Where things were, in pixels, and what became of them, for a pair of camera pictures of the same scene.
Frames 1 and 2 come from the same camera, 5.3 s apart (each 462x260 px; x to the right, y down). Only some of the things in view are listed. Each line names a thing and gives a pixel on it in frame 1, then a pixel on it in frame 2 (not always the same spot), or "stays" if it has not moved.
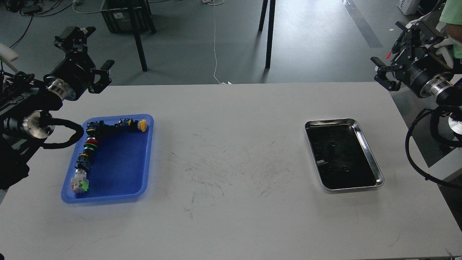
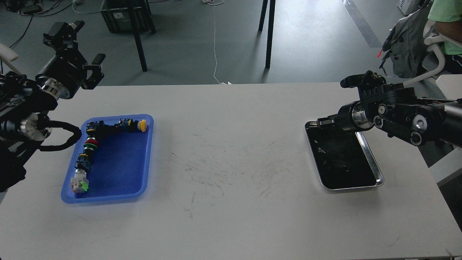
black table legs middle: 271,22 stays
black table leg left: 137,37 stays
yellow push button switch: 127,125 stays
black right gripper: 424,74 to 352,117
